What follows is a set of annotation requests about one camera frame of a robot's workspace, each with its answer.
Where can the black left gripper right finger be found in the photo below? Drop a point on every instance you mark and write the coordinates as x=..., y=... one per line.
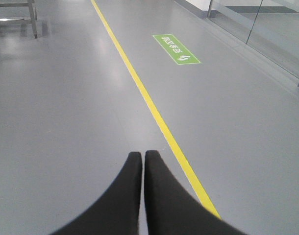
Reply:
x=171, y=210

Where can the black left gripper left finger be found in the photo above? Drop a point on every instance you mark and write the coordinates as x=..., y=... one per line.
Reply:
x=116, y=212

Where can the yellow floor tape line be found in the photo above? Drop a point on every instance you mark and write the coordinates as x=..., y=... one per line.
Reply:
x=191, y=176

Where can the green floor sign sticker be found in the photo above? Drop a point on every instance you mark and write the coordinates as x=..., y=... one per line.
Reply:
x=176, y=50

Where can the glass partition wall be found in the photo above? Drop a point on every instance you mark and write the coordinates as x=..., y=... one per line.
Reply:
x=270, y=27

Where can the steel table frame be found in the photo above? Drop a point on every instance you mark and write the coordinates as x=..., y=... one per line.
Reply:
x=30, y=4

